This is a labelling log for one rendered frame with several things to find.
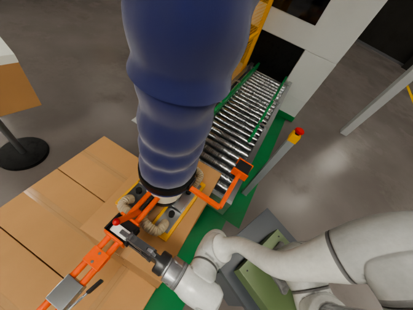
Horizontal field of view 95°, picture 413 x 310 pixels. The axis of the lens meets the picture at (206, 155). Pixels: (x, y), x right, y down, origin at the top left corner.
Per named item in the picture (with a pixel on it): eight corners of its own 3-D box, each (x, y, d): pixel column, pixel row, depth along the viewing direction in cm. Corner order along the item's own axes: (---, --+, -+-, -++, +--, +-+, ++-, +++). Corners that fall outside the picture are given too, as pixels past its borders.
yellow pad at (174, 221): (190, 176, 104) (192, 171, 100) (205, 186, 103) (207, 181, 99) (147, 228, 83) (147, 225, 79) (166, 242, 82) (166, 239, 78)
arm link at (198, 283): (168, 298, 63) (185, 263, 74) (207, 327, 61) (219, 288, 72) (177, 285, 58) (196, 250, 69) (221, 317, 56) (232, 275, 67)
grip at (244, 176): (236, 162, 104) (239, 157, 100) (249, 170, 103) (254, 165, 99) (230, 172, 99) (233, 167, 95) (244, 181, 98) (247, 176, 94)
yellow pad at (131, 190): (162, 157, 107) (163, 152, 103) (177, 167, 106) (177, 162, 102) (114, 203, 86) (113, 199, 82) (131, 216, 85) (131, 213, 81)
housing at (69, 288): (72, 274, 60) (67, 272, 57) (88, 287, 59) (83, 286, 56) (50, 297, 56) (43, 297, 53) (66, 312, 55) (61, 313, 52)
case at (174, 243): (160, 174, 146) (164, 140, 115) (206, 201, 141) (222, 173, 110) (98, 249, 108) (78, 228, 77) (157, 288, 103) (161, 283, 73)
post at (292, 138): (243, 188, 221) (294, 128, 144) (248, 192, 220) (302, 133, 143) (241, 193, 217) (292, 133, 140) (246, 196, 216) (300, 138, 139)
